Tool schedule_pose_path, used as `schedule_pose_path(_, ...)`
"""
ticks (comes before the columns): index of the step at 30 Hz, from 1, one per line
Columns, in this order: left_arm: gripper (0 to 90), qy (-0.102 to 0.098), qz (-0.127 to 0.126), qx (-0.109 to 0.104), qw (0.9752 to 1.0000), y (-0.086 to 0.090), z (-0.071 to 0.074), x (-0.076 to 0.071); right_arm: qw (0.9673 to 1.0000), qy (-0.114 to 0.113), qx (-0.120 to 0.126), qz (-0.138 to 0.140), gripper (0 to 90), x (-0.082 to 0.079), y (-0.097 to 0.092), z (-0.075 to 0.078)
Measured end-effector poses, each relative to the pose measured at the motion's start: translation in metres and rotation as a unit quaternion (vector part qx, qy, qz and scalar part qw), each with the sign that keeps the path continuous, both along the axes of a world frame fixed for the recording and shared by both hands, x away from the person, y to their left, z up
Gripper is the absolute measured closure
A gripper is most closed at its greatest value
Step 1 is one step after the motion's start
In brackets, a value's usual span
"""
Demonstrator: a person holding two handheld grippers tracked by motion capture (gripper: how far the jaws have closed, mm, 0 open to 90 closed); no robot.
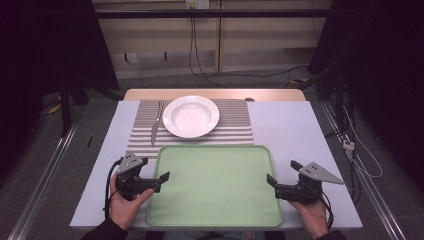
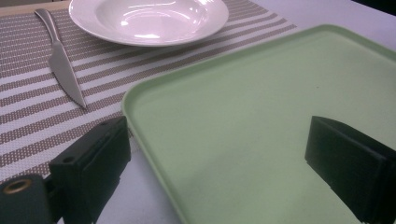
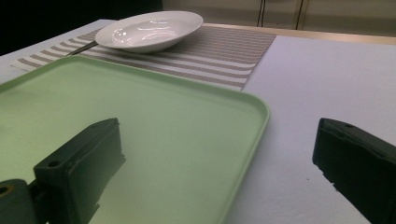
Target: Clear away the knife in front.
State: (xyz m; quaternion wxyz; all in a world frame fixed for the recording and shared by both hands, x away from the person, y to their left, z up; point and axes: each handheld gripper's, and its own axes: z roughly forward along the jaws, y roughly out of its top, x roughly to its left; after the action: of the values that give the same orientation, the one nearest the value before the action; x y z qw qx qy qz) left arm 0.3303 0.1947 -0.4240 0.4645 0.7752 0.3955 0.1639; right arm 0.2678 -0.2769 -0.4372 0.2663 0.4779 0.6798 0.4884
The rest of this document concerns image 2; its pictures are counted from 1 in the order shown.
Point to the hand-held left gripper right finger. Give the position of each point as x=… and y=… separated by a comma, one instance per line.
x=351, y=161

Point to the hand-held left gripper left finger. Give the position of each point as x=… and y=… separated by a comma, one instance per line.
x=90, y=168

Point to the brown white striped placemat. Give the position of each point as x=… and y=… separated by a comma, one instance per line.
x=34, y=118

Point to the steel table knife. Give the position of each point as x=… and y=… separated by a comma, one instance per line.
x=63, y=67

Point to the light green plastic tray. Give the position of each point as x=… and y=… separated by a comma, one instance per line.
x=249, y=118

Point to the white deep plate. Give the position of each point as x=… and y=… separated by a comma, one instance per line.
x=149, y=20

